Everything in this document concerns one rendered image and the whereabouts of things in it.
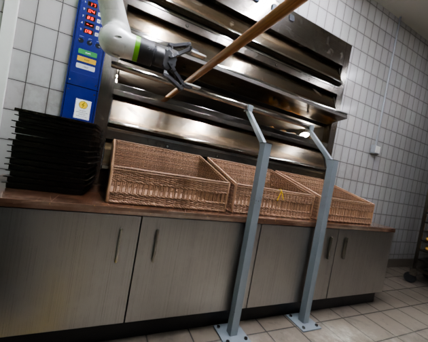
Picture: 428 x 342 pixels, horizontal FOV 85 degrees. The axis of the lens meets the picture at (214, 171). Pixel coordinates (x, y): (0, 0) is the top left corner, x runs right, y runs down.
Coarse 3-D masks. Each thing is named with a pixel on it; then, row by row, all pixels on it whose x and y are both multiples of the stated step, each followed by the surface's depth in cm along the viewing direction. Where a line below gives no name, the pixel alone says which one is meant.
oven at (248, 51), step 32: (128, 0) 134; (192, 32) 151; (128, 64) 148; (288, 64) 184; (128, 96) 139; (192, 96) 195; (224, 96) 179; (288, 128) 252; (320, 128) 222; (96, 160) 135; (256, 160) 180
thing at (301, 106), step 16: (176, 64) 144; (192, 64) 142; (208, 80) 158; (224, 80) 156; (240, 80) 154; (256, 96) 174; (272, 96) 172; (288, 96) 169; (304, 112) 193; (320, 112) 190; (336, 112) 191
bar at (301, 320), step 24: (144, 72) 106; (216, 96) 122; (288, 120) 143; (264, 144) 110; (264, 168) 111; (336, 168) 132; (240, 264) 113; (312, 264) 133; (240, 288) 112; (312, 288) 132; (240, 312) 113; (240, 336) 113
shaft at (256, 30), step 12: (288, 0) 51; (300, 0) 49; (276, 12) 55; (288, 12) 53; (264, 24) 59; (240, 36) 69; (252, 36) 65; (228, 48) 76; (216, 60) 85; (204, 72) 97; (168, 96) 148
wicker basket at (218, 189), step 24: (120, 144) 136; (120, 168) 94; (144, 168) 139; (168, 168) 146; (192, 168) 153; (120, 192) 95; (144, 192) 99; (168, 192) 104; (192, 192) 108; (216, 192) 113
